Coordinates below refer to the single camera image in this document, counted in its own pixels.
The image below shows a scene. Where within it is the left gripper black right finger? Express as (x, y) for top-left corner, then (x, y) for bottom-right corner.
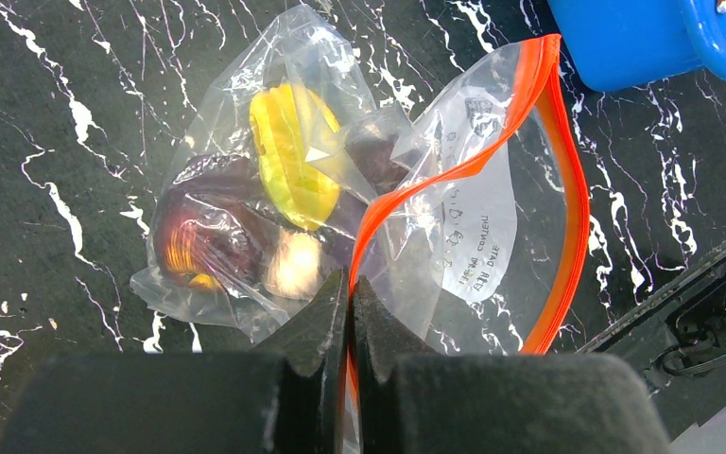
(351, 279), (670, 453)

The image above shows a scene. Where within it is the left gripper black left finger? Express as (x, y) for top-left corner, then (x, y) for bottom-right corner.
(0, 270), (349, 453)

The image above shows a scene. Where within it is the white toy garlic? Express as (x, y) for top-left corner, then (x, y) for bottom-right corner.
(263, 229), (322, 300)

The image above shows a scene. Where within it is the dark red toy plum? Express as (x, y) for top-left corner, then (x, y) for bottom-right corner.
(152, 189), (277, 290)

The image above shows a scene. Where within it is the clear zip bag orange zipper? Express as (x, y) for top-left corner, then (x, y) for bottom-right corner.
(130, 5), (591, 454)

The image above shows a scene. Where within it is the purple toy eggplant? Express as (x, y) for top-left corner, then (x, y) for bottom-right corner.
(305, 128), (407, 273)

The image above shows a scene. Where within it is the yellow toy food ring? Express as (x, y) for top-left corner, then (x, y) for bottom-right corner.
(249, 82), (343, 232)

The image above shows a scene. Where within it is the blue plastic bin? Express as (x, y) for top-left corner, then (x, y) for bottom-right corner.
(548, 0), (726, 92)

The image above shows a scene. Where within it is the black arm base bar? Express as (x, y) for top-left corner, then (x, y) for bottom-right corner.
(580, 240), (726, 438)

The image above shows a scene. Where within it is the black marbled table mat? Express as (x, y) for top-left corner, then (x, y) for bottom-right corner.
(0, 0), (726, 449)

